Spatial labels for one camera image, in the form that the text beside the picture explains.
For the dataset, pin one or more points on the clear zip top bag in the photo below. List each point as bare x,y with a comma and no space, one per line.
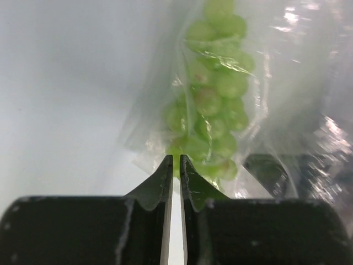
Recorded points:
299,140

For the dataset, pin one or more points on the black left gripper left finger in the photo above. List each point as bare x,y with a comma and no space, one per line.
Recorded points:
129,229

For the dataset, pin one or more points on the green fake grapes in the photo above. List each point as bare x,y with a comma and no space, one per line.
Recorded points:
208,109

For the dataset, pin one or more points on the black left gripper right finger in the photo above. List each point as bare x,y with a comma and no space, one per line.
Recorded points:
221,230

